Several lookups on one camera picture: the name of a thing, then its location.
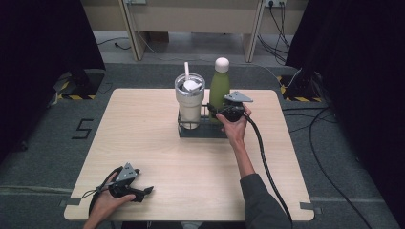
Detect long black floor cable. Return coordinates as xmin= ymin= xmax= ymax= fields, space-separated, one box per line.
xmin=308 ymin=107 xmax=374 ymax=229

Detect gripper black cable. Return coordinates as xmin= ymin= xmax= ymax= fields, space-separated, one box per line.
xmin=81 ymin=165 xmax=124 ymax=216
xmin=242 ymin=113 xmax=294 ymax=229

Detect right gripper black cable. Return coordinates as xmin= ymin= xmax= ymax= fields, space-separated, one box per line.
xmin=242 ymin=113 xmax=294 ymax=229

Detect grey tape strip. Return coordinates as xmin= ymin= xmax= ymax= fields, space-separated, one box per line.
xmin=58 ymin=198 xmax=82 ymax=208
xmin=299 ymin=201 xmax=324 ymax=215

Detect dark wire basket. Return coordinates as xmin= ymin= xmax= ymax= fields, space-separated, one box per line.
xmin=177 ymin=103 xmax=229 ymax=139

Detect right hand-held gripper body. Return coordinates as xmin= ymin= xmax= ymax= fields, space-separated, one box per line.
xmin=215 ymin=91 xmax=254 ymax=124

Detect green bottle with white cap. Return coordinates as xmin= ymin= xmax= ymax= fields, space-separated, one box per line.
xmin=207 ymin=56 xmax=231 ymax=126

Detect beige desk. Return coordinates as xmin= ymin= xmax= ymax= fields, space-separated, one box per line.
xmin=79 ymin=0 xmax=310 ymax=64

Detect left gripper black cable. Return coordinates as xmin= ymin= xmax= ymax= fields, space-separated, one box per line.
xmin=81 ymin=165 xmax=124 ymax=216

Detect brown box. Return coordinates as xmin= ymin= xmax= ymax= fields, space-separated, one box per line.
xmin=147 ymin=31 xmax=170 ymax=44

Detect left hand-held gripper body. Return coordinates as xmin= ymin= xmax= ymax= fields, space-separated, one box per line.
xmin=107 ymin=161 xmax=143 ymax=200

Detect person's right hand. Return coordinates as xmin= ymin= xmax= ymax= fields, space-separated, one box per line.
xmin=215 ymin=104 xmax=253 ymax=150

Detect stand base with hazard tape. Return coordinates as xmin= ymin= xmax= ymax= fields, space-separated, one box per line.
xmin=52 ymin=69 xmax=106 ymax=101
xmin=276 ymin=73 xmax=323 ymax=104

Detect white tumbler with straw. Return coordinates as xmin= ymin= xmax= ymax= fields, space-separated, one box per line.
xmin=174 ymin=61 xmax=206 ymax=131

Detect bundle of black cables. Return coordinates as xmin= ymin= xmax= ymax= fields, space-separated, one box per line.
xmin=256 ymin=0 xmax=292 ymax=67

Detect person's left hand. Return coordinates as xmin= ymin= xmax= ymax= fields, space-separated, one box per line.
xmin=90 ymin=172 xmax=137 ymax=222

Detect dark curtain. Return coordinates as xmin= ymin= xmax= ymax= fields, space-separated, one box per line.
xmin=0 ymin=0 xmax=106 ymax=165
xmin=285 ymin=0 xmax=405 ymax=225

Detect short black floor cable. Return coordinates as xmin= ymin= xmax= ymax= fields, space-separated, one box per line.
xmin=96 ymin=36 xmax=132 ymax=52

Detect thin black floor cables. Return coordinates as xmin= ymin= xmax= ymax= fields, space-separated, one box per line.
xmin=281 ymin=106 xmax=339 ymax=134

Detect white wall socket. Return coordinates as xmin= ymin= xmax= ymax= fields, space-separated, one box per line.
xmin=264 ymin=0 xmax=288 ymax=9

